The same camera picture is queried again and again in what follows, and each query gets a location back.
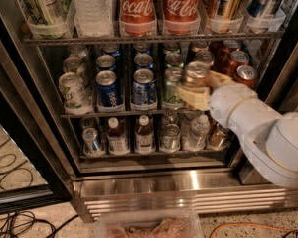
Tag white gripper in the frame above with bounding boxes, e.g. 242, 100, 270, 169
177, 70, 258, 127

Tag orange can front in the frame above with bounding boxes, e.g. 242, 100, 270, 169
184, 61, 210, 87

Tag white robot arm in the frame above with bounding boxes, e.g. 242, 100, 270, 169
177, 72, 298, 187

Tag orange can second row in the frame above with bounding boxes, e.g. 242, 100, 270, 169
194, 51, 215, 69

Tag red can front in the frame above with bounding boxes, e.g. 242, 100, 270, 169
233, 65, 257, 87

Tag red can second row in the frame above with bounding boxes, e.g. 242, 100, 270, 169
223, 51, 249, 76

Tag water bottle bottom shelf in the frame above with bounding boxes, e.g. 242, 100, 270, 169
186, 114, 211, 151

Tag orange can bottom shelf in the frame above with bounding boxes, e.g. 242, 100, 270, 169
208, 123, 229, 150

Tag blue white can front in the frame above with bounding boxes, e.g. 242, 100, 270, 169
132, 68, 156, 105

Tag gold striped can top shelf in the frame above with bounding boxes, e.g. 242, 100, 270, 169
202, 0, 241, 33

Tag right coca-cola can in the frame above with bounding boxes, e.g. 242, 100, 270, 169
162, 0, 198, 34

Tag coca-cola can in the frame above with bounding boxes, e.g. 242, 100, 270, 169
120, 0, 154, 36
162, 0, 198, 34

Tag blue pepsi can front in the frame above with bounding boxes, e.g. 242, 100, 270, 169
96, 70, 123, 107

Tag left coca-cola can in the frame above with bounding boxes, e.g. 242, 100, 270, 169
120, 0, 154, 36

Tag silver blue can bottom shelf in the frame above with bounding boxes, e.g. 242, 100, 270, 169
82, 128, 103, 156

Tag white green can front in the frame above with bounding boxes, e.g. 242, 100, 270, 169
59, 72, 90, 109

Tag clear water bottle top shelf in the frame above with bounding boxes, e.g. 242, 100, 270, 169
73, 0, 112, 38

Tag green white can top shelf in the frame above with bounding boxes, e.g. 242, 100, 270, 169
24, 0, 66, 39

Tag right juice bottle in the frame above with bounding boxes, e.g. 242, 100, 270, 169
135, 115, 154, 154

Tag juice bottle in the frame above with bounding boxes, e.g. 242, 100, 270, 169
107, 117, 129, 156
135, 115, 154, 154

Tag left juice bottle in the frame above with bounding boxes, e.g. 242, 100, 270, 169
107, 117, 129, 156

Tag clear plastic bin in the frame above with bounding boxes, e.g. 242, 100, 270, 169
95, 208, 203, 238

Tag orange cable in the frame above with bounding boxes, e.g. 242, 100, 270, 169
208, 222, 298, 238

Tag black cables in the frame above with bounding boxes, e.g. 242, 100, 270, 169
0, 137, 78, 238

